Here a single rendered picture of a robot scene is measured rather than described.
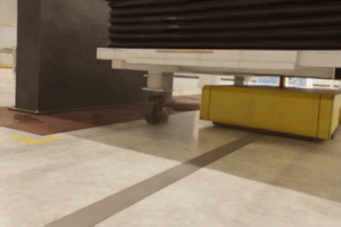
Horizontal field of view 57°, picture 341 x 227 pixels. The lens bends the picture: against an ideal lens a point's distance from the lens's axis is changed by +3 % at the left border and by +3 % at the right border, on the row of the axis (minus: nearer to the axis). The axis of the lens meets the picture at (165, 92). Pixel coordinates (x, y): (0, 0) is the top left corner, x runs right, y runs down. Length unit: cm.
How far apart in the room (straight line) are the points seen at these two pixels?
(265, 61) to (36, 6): 161
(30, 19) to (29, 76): 37
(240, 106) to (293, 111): 30
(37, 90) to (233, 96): 127
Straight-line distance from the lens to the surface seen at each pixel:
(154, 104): 189
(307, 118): 186
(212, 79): 728
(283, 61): 103
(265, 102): 190
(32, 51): 225
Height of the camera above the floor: 33
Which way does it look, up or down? 4 degrees down
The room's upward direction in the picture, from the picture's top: 4 degrees clockwise
